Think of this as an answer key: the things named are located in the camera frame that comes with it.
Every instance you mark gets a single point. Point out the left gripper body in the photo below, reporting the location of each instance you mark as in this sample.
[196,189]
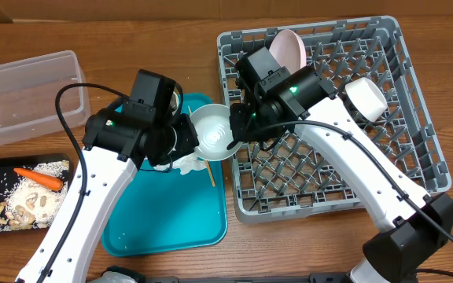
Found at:
[176,139]

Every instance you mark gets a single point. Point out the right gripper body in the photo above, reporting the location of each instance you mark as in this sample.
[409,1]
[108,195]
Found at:
[246,119]

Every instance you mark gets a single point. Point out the grey bowl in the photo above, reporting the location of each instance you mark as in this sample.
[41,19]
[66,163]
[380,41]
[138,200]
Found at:
[212,124]

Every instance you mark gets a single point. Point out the white round plate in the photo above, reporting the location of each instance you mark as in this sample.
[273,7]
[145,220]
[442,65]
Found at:
[288,50]

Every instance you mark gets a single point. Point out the orange carrot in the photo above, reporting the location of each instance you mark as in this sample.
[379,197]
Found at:
[50,182]

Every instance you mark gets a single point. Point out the white ceramic bowl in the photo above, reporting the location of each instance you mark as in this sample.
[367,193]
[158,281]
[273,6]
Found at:
[367,98]

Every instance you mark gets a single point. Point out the white paper cup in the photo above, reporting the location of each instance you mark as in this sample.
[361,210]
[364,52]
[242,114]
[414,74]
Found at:
[174,103]

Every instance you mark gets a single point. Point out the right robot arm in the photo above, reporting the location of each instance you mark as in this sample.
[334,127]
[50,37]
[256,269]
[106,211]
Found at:
[412,225]

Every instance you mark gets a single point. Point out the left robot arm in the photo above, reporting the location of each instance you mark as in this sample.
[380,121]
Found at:
[146,125]

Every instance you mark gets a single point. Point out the grey dishwasher rack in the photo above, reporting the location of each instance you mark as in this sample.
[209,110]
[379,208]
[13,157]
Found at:
[293,180]

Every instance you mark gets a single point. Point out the crumpled white napkin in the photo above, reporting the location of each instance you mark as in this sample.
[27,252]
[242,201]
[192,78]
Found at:
[184,165]

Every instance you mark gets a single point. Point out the wooden chopstick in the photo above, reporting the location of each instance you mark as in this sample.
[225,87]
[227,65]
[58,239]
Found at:
[205,161]

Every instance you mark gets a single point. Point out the rice and peanut shells pile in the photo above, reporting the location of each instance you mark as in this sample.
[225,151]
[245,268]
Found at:
[32,206]

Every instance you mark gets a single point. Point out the clear plastic bin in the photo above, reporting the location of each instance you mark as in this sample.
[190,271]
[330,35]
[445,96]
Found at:
[28,89]

